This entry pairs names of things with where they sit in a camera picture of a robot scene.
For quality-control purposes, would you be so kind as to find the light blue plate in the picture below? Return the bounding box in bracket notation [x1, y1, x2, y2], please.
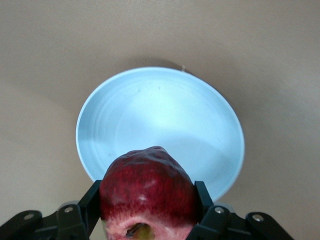
[75, 65, 245, 202]

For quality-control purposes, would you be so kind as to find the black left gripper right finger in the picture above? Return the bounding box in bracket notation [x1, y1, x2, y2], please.
[193, 180, 296, 240]

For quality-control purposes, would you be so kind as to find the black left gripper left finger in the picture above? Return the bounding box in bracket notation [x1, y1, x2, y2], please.
[0, 179, 102, 240]

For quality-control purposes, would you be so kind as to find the red apple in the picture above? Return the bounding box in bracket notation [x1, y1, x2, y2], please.
[99, 145, 202, 240]

